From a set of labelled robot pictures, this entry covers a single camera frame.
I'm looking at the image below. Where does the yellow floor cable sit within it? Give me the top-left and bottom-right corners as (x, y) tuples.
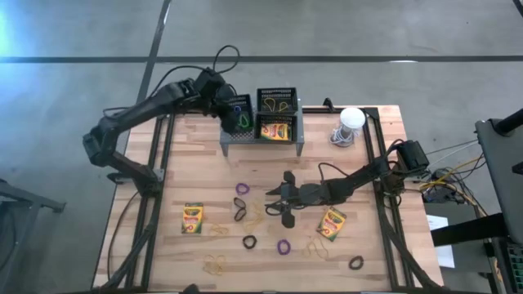
(419, 154), (488, 217)

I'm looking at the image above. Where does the thin dark table cable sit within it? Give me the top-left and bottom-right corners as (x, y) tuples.
(106, 190), (140, 283)

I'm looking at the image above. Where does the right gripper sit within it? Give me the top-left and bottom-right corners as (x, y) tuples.
(265, 170), (315, 229)

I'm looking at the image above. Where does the white coiled lamp cable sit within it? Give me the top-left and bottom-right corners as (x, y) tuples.
(329, 126), (355, 149)

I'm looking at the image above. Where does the black pole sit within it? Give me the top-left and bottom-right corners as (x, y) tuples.
(492, 106), (523, 136)

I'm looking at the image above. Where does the white paper sheet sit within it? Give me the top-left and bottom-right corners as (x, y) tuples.
(424, 214), (457, 270)

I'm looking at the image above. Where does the dark grey metal stand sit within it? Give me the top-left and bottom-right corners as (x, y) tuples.
(0, 178), (67, 287)

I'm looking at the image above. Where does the grey perforated metal shelf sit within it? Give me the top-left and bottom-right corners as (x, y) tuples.
(219, 97), (306, 158)

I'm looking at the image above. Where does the grey equipment cart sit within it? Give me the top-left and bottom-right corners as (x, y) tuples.
(475, 108), (523, 246)

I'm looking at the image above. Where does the black power supply box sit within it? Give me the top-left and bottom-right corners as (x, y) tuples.
(422, 185), (453, 205)

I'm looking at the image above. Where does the black flat bar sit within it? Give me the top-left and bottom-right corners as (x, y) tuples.
(430, 212), (508, 248)

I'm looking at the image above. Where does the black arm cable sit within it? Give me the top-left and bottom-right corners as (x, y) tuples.
(212, 44), (241, 75)
(101, 65), (208, 120)

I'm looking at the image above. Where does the black aluminium table frame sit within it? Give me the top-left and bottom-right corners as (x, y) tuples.
(100, 105), (442, 294)

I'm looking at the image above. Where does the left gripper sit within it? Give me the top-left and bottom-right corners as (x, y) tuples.
(210, 81), (240, 133)

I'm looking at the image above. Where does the yellow Crayola crayon box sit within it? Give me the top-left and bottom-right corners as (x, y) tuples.
(181, 202), (204, 235)
(260, 122), (292, 142)
(315, 206), (347, 243)

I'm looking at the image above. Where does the green plastic crate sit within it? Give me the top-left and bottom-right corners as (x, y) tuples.
(506, 240), (523, 283)

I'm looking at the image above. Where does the black slotted plastic basket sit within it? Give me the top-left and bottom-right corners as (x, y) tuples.
(254, 114), (298, 144)
(226, 93), (255, 132)
(256, 87), (299, 114)

